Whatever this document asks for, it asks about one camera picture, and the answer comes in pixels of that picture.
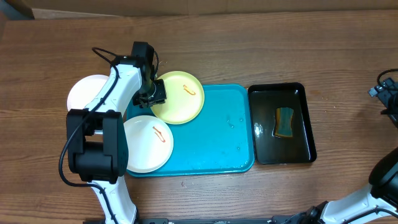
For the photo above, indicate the white plate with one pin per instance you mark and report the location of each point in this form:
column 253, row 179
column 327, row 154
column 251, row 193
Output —
column 150, row 143

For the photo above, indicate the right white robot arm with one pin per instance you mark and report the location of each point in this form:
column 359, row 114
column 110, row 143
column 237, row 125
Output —
column 376, row 200

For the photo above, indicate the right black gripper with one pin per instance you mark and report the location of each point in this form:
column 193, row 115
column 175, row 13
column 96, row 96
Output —
column 385, row 92

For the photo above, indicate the teal plastic tray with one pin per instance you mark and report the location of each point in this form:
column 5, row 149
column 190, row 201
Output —
column 217, row 141

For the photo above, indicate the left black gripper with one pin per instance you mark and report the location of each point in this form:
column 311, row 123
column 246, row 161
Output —
column 160, row 98

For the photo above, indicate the pale pink plate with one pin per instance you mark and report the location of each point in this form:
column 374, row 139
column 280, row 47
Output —
column 84, row 91

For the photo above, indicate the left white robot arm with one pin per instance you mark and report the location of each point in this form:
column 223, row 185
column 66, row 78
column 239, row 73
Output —
column 95, row 153

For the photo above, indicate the black water tray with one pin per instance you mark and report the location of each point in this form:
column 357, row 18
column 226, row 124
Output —
column 264, row 100

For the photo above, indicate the green yellow sponge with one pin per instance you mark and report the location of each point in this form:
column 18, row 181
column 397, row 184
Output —
column 283, row 122

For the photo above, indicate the yellow plate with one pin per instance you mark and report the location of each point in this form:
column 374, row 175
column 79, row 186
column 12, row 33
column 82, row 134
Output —
column 185, row 98

